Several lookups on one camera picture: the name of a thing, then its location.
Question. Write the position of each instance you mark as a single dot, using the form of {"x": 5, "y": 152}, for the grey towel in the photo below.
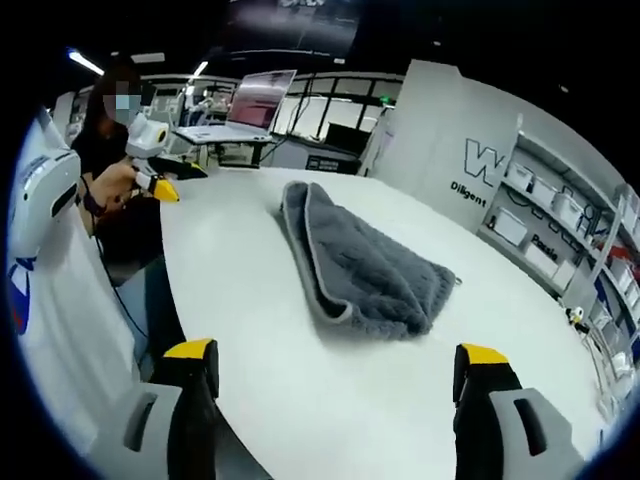
{"x": 370, "y": 270}

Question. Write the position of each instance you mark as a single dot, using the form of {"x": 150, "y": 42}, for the person's left hand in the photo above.
{"x": 120, "y": 182}

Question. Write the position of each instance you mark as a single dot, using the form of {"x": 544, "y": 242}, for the dark wristband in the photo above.
{"x": 94, "y": 205}

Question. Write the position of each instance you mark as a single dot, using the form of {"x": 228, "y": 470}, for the ceiling light strip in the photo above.
{"x": 85, "y": 61}
{"x": 200, "y": 69}

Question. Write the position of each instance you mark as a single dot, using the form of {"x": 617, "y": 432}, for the person's dark trousers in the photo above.
{"x": 145, "y": 280}

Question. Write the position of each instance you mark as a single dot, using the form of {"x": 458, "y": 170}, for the white laptop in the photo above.
{"x": 260, "y": 100}

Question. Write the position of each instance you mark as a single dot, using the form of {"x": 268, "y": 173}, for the white chest-worn device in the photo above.
{"x": 42, "y": 200}

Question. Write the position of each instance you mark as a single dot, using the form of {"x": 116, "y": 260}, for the small white yellow device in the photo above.
{"x": 576, "y": 316}

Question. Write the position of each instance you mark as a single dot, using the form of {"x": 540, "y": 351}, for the black monitor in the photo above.
{"x": 350, "y": 140}

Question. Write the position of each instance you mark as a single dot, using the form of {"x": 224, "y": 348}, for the large hanging display screen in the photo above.
{"x": 300, "y": 25}

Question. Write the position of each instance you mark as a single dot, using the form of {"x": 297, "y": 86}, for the grey metal shelving unit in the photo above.
{"x": 590, "y": 225}

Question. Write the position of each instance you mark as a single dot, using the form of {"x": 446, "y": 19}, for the rows of white storage bins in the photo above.
{"x": 565, "y": 205}

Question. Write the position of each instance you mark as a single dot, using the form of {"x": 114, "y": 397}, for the green exit sign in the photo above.
{"x": 388, "y": 99}

